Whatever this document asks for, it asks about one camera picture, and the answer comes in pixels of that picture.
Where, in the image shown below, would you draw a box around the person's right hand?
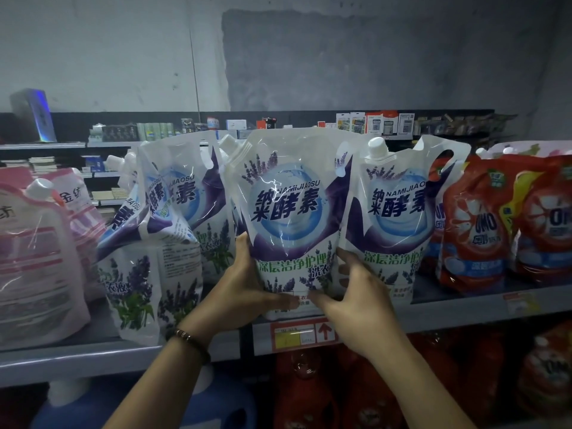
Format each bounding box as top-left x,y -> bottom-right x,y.
308,248 -> 411,361

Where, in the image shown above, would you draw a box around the person's left hand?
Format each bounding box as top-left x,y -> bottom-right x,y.
177,232 -> 300,347

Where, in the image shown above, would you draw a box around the white lavender detergent pouches group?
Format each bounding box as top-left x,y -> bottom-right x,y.
95,131 -> 241,347

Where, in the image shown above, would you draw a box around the small orange OMO pouches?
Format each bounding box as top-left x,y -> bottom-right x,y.
517,319 -> 572,418

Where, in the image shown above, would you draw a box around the grey metal shelf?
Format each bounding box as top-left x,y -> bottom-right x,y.
0,268 -> 572,429

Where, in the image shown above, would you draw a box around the rose green detergent pouches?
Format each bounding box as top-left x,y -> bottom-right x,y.
476,139 -> 572,160

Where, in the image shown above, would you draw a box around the person's right forearm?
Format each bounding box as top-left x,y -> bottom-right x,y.
357,330 -> 479,429

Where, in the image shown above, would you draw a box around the row of red detergent bottles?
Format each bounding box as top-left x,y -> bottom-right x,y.
271,330 -> 506,429

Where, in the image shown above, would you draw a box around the dark background shelf unit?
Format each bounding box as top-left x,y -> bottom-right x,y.
0,108 -> 520,211

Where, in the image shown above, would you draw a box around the red-framed price tag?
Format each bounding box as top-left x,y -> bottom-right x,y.
502,290 -> 543,317
272,317 -> 340,355

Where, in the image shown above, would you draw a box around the row of small toiletry boxes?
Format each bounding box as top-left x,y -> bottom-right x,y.
88,110 -> 416,144

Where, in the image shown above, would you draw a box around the row of small bottles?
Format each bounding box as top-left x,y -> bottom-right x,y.
415,111 -> 520,139

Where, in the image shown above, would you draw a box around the stacks of folded white packs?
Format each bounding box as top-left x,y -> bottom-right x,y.
0,154 -> 130,211

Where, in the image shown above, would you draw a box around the row of boxed goods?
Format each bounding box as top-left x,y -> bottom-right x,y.
9,87 -> 59,145

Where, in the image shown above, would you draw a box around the dark beaded bracelet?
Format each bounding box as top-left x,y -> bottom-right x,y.
167,328 -> 213,365

